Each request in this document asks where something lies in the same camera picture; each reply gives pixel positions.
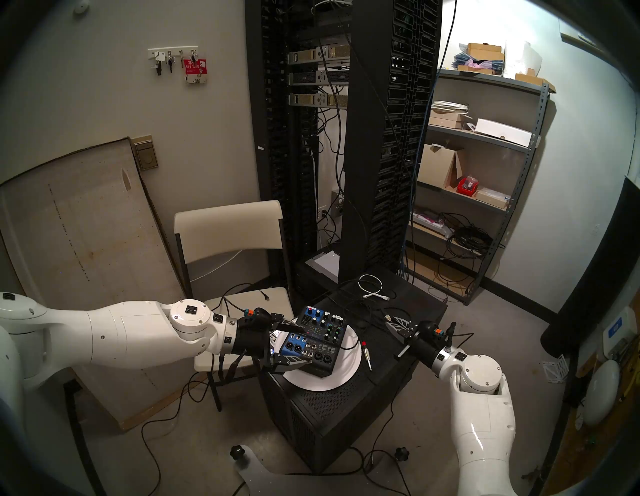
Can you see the grey wall junction box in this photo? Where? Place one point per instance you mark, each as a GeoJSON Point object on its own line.
{"type": "Point", "coordinates": [338, 200]}

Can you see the black equipment cabinet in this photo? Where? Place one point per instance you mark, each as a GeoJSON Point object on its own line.
{"type": "Point", "coordinates": [320, 430]}

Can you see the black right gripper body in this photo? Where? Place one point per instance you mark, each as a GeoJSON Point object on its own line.
{"type": "Point", "coordinates": [427, 342]}

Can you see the white oval device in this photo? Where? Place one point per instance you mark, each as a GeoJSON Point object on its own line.
{"type": "Point", "coordinates": [601, 392]}

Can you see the white round plate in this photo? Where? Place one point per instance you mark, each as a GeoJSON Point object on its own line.
{"type": "Point", "coordinates": [350, 362]}

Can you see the flat tan box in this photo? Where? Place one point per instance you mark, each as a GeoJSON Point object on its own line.
{"type": "Point", "coordinates": [492, 197]}

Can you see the small metal keys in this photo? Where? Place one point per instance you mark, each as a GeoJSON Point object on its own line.
{"type": "Point", "coordinates": [171, 64]}

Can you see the white flat floor device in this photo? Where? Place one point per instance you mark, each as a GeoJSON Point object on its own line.
{"type": "Point", "coordinates": [325, 262]}

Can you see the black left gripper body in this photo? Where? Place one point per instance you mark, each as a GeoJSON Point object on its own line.
{"type": "Point", "coordinates": [252, 337]}

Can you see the white device blue label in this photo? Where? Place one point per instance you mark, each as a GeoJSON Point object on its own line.
{"type": "Point", "coordinates": [619, 330]}

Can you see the brown cardboard box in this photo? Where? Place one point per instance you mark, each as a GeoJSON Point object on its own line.
{"type": "Point", "coordinates": [485, 50]}

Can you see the pink plastic bag stack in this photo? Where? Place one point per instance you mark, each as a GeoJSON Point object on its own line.
{"type": "Point", "coordinates": [475, 65]}

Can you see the silver rack mounted unit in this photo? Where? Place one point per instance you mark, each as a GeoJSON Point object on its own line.
{"type": "Point", "coordinates": [317, 77]}
{"type": "Point", "coordinates": [320, 54]}
{"type": "Point", "coordinates": [315, 100]}

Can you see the white wall outlet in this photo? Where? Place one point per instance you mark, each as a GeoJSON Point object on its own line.
{"type": "Point", "coordinates": [322, 212]}

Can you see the white paper bag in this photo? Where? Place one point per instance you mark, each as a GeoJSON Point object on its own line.
{"type": "Point", "coordinates": [522, 57]}

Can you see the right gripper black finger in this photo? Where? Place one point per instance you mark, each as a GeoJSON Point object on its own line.
{"type": "Point", "coordinates": [402, 330]}
{"type": "Point", "coordinates": [397, 319]}

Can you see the small open cardboard box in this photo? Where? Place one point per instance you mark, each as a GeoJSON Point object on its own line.
{"type": "Point", "coordinates": [532, 80]}

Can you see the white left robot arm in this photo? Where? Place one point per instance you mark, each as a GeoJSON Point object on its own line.
{"type": "Point", "coordinates": [125, 335]}

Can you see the cream folding chair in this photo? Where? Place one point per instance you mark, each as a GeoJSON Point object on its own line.
{"type": "Point", "coordinates": [225, 225]}

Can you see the black blue audio mixer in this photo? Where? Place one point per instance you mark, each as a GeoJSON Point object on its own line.
{"type": "Point", "coordinates": [320, 340]}

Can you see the large open cardboard box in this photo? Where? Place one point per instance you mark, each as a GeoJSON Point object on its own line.
{"type": "Point", "coordinates": [437, 165]}

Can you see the white key hook rack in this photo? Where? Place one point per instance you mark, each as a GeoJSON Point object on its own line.
{"type": "Point", "coordinates": [165, 51]}

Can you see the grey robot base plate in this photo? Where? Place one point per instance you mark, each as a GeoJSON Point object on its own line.
{"type": "Point", "coordinates": [255, 475]}

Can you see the white flat box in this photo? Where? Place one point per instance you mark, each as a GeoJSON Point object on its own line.
{"type": "Point", "coordinates": [502, 131]}

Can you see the white mesh bracket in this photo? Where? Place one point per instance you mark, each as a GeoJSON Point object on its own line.
{"type": "Point", "coordinates": [556, 370]}

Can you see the grey metal shelf unit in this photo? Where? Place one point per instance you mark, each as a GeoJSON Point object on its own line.
{"type": "Point", "coordinates": [500, 82]}

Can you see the tall black panel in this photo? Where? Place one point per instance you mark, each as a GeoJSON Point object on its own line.
{"type": "Point", "coordinates": [595, 280]}

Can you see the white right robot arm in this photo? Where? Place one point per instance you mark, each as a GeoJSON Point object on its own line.
{"type": "Point", "coordinates": [480, 430]}

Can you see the beige flat box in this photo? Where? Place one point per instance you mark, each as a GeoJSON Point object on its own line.
{"type": "Point", "coordinates": [447, 120]}

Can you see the pink white package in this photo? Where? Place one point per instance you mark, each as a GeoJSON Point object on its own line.
{"type": "Point", "coordinates": [430, 222]}

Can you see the beige wall switch plate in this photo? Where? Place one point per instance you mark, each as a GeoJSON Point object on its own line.
{"type": "Point", "coordinates": [146, 156]}

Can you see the white wall sensor dome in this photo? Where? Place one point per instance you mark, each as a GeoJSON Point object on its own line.
{"type": "Point", "coordinates": [81, 5]}

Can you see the red parts bin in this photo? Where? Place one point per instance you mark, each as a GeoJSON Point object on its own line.
{"type": "Point", "coordinates": [467, 186]}

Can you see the black key fob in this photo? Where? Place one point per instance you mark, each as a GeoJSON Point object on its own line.
{"type": "Point", "coordinates": [159, 69]}

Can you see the black base knob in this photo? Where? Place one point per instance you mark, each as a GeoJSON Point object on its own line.
{"type": "Point", "coordinates": [401, 454]}
{"type": "Point", "coordinates": [238, 453]}

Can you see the black server rack column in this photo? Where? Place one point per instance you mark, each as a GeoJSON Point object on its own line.
{"type": "Point", "coordinates": [280, 150]}
{"type": "Point", "coordinates": [365, 150]}

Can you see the large beige leaning board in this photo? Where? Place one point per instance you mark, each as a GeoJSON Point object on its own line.
{"type": "Point", "coordinates": [75, 225]}

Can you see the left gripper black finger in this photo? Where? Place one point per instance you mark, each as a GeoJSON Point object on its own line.
{"type": "Point", "coordinates": [285, 362]}
{"type": "Point", "coordinates": [285, 324]}

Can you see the white barcode label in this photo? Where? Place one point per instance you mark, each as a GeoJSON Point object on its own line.
{"type": "Point", "coordinates": [274, 341]}

